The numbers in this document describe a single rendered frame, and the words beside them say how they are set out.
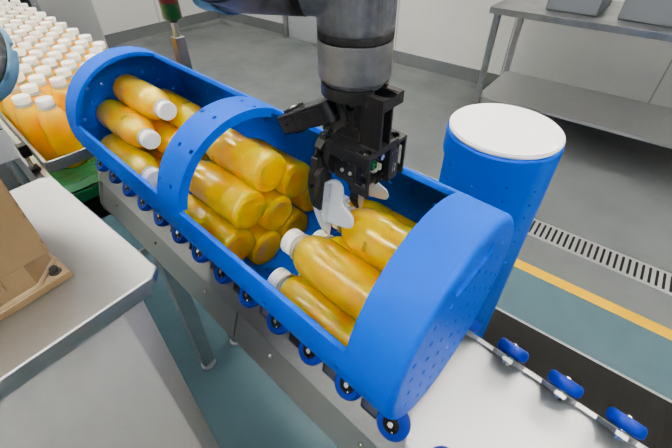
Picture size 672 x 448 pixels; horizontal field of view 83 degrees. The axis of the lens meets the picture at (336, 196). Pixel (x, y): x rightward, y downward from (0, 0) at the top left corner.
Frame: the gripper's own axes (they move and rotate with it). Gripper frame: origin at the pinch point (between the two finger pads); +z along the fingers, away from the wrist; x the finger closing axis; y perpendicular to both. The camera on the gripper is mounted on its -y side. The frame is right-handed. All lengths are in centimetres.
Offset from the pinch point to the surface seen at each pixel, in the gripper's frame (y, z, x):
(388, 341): 17.1, -1.7, -12.1
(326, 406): 8.6, 26.4, -12.6
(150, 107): -50, 0, -2
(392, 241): 10.0, -2.5, -1.7
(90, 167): -83, 25, -11
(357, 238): 5.8, -1.2, -3.1
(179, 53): -107, 11, 35
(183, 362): -72, 115, -15
